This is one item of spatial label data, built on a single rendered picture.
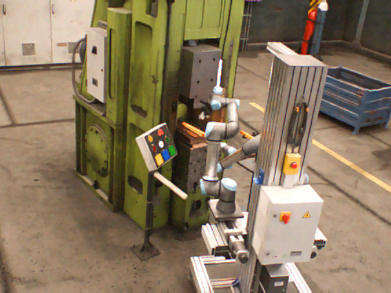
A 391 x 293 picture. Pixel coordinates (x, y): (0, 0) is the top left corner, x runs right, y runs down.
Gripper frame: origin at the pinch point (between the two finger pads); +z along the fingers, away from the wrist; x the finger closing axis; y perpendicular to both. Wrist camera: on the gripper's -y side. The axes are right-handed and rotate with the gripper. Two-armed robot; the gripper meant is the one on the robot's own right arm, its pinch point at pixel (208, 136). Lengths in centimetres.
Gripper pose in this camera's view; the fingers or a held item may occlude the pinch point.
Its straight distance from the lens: 423.2
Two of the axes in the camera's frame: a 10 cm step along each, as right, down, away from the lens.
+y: -0.7, 9.1, 4.1
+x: 7.9, -2.0, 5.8
